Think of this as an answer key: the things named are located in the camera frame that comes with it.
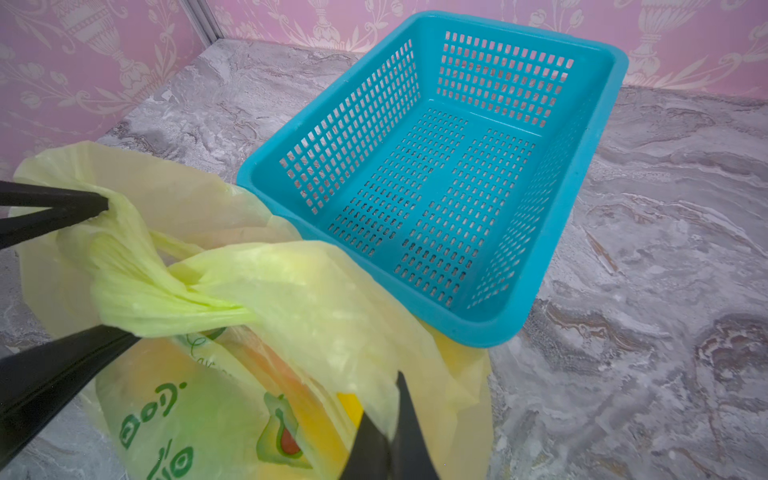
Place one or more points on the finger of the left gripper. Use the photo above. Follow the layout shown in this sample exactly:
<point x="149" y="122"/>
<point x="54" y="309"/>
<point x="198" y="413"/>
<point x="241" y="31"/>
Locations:
<point x="80" y="205"/>
<point x="15" y="230"/>

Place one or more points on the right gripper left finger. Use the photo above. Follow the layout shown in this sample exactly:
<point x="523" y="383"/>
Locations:
<point x="38" y="383"/>

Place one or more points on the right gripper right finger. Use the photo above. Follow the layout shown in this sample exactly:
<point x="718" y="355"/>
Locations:
<point x="374" y="456"/>

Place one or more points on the yellow-green plastic bag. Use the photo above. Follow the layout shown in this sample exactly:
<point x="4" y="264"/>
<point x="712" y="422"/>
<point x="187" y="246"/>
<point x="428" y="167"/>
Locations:
<point x="258" y="352"/>

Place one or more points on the teal plastic basket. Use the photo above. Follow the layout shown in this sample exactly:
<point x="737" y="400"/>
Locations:
<point x="446" y="163"/>

